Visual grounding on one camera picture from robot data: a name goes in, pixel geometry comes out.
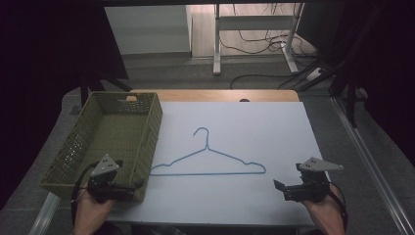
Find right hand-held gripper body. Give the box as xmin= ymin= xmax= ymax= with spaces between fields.
xmin=283 ymin=157 xmax=345 ymax=204

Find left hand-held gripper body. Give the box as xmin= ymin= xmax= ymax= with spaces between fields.
xmin=86 ymin=154 xmax=137 ymax=204

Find person's right hand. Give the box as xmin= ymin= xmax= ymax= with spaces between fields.
xmin=301 ymin=184 xmax=345 ymax=219

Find person's left hand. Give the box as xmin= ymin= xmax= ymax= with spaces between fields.
xmin=74 ymin=186 xmax=115 ymax=226

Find green woven plastic basket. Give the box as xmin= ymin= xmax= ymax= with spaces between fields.
xmin=39 ymin=90 xmax=163 ymax=204

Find white table mat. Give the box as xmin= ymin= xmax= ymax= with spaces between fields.
xmin=106 ymin=100 xmax=328 ymax=227

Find white power strip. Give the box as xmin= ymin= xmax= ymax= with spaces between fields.
xmin=305 ymin=67 xmax=325 ymax=82

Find black curtain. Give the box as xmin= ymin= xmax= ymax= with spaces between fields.
xmin=0 ymin=0 xmax=129 ymax=210
xmin=297 ymin=0 xmax=415 ymax=165

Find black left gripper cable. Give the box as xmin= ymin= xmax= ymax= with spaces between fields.
xmin=70 ymin=161 xmax=100 ymax=226

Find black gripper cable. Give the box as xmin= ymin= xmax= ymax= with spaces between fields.
xmin=327 ymin=180 xmax=349 ymax=231
xmin=70 ymin=161 xmax=100 ymax=226

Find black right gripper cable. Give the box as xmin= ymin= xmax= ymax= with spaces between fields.
xmin=327 ymin=180 xmax=349 ymax=231

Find grey metal floor rail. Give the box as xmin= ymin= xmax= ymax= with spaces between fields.
xmin=330 ymin=96 xmax=415 ymax=235
xmin=28 ymin=191 xmax=62 ymax=235

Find blue wire clothes hanger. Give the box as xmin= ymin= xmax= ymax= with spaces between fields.
xmin=149 ymin=126 xmax=267 ymax=177

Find black floor cables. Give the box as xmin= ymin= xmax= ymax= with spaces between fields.
xmin=218 ymin=3 xmax=331 ymax=91

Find white wall panel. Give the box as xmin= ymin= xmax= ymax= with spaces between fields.
xmin=104 ymin=4 xmax=193 ymax=56

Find white metal desk frame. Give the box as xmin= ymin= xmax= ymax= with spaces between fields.
xmin=212 ymin=3 xmax=305 ymax=76

